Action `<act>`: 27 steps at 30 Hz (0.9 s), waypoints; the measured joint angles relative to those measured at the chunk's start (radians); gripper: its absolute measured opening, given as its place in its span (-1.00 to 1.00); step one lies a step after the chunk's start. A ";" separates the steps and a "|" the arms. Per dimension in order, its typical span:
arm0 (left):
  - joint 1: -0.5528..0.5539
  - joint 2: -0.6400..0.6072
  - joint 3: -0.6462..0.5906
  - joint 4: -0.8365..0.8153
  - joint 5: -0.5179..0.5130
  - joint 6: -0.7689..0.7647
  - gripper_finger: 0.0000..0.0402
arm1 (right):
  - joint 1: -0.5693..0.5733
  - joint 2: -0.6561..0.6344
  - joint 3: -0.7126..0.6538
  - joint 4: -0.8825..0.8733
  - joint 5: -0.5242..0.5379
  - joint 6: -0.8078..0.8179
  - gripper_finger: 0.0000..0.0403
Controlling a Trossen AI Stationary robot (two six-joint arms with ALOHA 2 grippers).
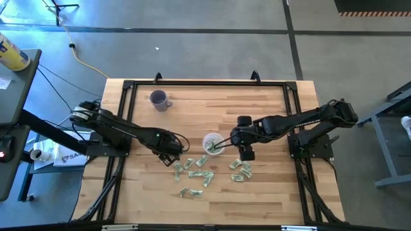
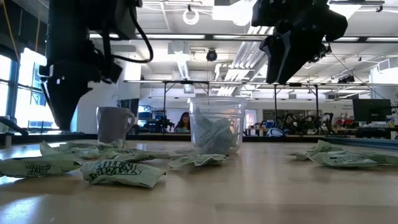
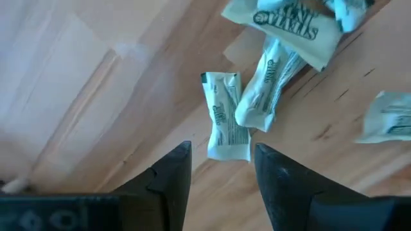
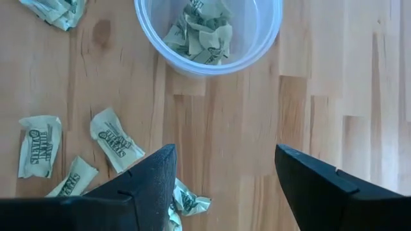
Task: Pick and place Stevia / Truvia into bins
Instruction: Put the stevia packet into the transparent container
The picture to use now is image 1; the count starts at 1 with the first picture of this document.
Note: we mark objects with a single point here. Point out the grey desk top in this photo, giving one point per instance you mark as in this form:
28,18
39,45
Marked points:
16,96

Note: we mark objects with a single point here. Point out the white printed paper bag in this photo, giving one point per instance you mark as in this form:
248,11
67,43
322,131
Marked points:
69,157

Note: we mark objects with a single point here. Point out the blue metal leg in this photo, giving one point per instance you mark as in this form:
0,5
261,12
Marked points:
25,179

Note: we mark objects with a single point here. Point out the black frame clamp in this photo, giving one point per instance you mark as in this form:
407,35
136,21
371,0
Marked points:
255,75
157,77

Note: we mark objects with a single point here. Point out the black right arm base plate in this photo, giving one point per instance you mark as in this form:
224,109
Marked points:
324,150

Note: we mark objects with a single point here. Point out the black aluminium table frame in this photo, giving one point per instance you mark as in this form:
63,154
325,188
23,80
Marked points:
208,83

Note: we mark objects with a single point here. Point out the white paper sheet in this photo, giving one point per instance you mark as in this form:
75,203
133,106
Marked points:
45,164

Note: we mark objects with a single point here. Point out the person's shoe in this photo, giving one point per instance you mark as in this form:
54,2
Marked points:
407,125

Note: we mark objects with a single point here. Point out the black mouse with indicator light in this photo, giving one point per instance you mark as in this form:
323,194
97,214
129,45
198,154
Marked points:
4,146

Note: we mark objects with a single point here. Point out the grey metal cart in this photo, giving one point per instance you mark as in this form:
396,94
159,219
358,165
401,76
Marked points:
383,150

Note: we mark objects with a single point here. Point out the black mat with hazard stripes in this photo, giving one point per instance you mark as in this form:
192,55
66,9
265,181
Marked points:
372,6

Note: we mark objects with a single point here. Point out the clear plastic cup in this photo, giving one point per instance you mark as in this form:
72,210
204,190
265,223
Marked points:
219,138

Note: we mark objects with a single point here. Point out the white edge bracket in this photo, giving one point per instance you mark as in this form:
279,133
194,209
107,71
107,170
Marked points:
119,227
298,228

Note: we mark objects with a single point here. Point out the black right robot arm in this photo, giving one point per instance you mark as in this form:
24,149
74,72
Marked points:
305,120

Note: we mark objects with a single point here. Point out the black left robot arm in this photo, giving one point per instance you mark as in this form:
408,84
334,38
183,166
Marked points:
128,133

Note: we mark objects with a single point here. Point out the yellow wipes canister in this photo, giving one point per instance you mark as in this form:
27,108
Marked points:
13,54

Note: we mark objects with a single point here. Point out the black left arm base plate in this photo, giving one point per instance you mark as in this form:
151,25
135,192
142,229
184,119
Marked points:
96,150

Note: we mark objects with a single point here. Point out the white pipe fitting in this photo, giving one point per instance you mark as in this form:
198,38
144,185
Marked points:
38,155

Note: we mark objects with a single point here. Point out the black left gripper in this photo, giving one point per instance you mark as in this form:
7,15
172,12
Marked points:
167,144

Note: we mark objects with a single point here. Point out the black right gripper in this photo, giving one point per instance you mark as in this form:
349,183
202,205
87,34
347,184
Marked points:
244,138

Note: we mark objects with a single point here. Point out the black support beam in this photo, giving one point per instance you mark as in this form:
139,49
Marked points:
51,131

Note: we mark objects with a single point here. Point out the grey mouse tray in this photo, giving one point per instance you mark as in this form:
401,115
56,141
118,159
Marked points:
9,179

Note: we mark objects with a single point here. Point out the black tripod stand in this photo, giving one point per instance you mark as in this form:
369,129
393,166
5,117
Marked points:
57,13

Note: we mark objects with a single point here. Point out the small white paper note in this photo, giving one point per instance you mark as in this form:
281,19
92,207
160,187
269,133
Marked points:
4,82

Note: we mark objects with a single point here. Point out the grey purple mug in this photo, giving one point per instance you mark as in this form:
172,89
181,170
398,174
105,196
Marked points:
159,102

